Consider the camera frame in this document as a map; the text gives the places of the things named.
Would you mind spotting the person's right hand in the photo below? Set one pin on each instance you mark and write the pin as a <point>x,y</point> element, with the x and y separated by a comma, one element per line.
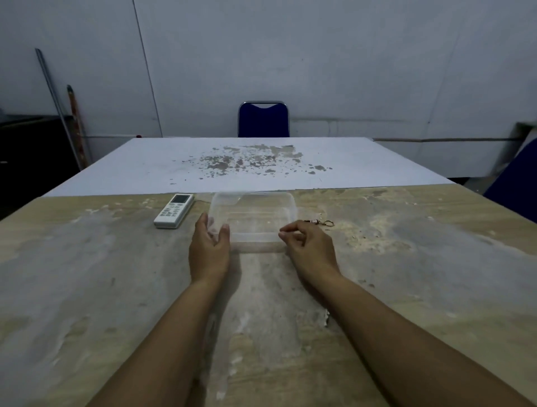
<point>311,251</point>

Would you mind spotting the person's left hand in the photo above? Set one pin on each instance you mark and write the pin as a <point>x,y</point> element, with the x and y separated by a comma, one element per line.
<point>208,253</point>

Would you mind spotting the person's right middle finger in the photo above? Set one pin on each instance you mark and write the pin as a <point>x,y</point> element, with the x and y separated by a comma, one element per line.
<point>292,247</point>

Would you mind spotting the person's left thumb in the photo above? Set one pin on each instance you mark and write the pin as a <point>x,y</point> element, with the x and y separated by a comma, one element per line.
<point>223,237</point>

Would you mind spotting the person's right thumb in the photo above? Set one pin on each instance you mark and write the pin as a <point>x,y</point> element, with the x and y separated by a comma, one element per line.
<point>295,225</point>

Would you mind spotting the clear plastic container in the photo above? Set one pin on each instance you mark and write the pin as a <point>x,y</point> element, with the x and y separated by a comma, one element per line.
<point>253,217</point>

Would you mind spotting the person's right forearm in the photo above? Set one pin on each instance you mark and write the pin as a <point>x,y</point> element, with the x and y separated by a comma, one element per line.
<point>413,348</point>

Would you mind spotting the person's left forearm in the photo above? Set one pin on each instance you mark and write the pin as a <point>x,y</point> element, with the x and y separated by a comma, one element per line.
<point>161,348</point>

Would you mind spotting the white remote control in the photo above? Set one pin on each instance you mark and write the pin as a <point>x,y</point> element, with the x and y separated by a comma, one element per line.
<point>174,211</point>

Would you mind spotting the white board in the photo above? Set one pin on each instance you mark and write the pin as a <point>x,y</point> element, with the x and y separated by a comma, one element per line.
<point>251,165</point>

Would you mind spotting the blue padded chair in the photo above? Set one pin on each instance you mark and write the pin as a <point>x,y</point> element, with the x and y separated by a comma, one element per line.
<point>263,120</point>

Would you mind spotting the orange wooden stick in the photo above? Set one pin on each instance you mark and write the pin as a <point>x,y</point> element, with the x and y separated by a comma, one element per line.
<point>79,125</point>

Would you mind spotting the grey metal rod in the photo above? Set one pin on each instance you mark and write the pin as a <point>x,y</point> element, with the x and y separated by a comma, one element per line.
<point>58,109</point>

